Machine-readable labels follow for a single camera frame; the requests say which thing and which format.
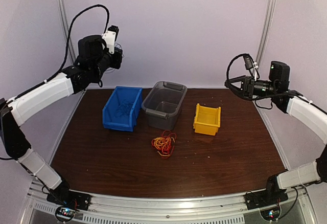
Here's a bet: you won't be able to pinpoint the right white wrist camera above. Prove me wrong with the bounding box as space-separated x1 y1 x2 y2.
243 54 260 81

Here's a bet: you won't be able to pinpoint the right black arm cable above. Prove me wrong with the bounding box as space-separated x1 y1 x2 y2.
226 53 302 109

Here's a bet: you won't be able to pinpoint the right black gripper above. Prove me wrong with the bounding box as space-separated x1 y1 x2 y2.
225 75 277 99

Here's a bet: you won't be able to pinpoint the grey transparent plastic tub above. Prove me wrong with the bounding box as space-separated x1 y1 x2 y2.
142 81 188 130

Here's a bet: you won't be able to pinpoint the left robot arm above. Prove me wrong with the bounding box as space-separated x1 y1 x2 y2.
1 31 123 206

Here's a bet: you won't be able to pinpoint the blue plastic bin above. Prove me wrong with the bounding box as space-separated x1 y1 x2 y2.
102 86 143 132

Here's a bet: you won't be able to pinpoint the coloured cable bundle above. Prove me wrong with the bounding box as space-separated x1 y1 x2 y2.
151 130 177 159

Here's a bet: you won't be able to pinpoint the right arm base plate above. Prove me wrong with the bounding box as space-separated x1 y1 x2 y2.
244 189 288 210

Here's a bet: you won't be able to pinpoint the yellow plastic bin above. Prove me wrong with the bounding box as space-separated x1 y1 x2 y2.
193 103 221 136

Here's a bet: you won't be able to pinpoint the blue cables in bin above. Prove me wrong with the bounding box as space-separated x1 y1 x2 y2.
113 101 135 119

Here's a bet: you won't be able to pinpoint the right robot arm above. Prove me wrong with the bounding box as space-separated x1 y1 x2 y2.
225 54 326 205

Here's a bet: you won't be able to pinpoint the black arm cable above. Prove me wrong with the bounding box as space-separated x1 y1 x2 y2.
226 53 302 109
7 4 111 102

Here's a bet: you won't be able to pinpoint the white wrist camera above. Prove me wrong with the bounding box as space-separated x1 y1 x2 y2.
101 25 119 54
243 54 260 81

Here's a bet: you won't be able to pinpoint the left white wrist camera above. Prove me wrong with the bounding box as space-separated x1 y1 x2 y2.
101 25 119 54

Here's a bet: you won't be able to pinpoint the right aluminium frame post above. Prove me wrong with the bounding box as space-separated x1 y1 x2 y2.
256 0 277 64

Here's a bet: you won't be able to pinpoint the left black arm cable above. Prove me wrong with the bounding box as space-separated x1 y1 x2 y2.
7 4 111 102

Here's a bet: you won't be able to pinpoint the aluminium front rail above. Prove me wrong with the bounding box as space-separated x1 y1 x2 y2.
24 177 314 224

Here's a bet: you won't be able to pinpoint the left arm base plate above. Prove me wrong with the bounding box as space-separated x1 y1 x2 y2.
46 191 91 211

